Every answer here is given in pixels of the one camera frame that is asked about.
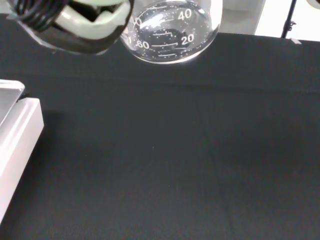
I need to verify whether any black tripod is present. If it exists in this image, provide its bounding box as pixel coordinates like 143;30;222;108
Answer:
280;0;297;39

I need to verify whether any white electronic balance steel pan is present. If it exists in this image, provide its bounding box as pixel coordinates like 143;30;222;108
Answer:
0;79;45;227

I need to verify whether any black bench cloth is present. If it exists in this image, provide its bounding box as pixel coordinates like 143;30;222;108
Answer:
0;12;320;240

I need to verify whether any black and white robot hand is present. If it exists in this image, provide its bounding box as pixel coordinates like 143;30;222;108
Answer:
7;0;136;55

